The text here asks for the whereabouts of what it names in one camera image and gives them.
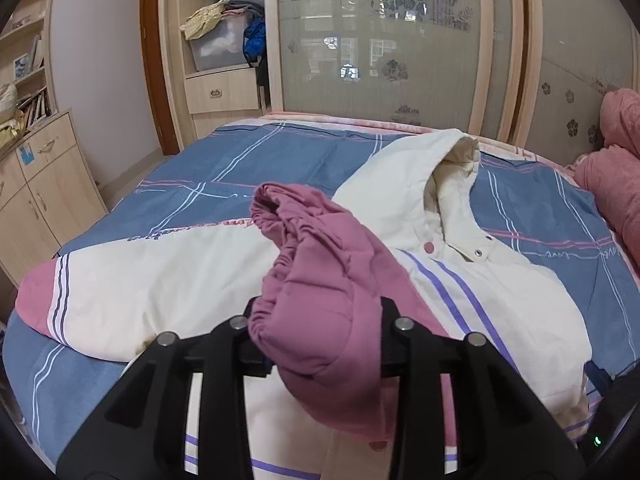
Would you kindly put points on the row of books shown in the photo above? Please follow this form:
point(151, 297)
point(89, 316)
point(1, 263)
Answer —
point(35, 107)

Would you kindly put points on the pink quilt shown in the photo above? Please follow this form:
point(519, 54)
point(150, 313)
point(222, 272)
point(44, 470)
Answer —
point(617, 180)

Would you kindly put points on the clear plastic storage box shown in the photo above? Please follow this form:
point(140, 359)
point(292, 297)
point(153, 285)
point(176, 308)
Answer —
point(220, 45)

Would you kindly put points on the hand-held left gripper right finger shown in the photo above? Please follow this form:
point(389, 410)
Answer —
point(387, 340)

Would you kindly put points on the pile of clothes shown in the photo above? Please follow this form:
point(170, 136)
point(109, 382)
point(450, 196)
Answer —
point(225, 5)

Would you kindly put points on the blue sticker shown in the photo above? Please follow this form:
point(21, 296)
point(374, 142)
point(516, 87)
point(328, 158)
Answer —
point(26, 153)

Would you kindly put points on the white and pink padded jacket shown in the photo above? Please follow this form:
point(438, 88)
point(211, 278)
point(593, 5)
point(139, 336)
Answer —
point(210, 280)

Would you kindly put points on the light wooden cabinet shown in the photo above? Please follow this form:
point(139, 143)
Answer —
point(45, 195)

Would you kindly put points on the wooden wardrobe drawer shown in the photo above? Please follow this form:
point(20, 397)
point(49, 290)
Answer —
point(220, 91)

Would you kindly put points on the blue plaid bed blanket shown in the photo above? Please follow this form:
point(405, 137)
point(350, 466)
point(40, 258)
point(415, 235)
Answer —
point(280, 155)

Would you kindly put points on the wooden bookshelf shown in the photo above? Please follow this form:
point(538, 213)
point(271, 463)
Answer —
point(30, 45)

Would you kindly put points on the blue cloth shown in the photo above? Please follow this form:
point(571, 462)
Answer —
point(255, 40)

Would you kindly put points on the pale yellow cloth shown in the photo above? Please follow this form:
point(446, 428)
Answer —
point(7, 115)

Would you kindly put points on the wooden wardrobe with glass doors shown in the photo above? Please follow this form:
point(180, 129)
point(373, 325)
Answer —
point(380, 45)

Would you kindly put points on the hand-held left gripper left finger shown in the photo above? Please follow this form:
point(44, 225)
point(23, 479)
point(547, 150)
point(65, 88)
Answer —
point(252, 355)

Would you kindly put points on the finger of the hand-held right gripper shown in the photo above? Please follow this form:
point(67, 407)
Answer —
point(597, 375)

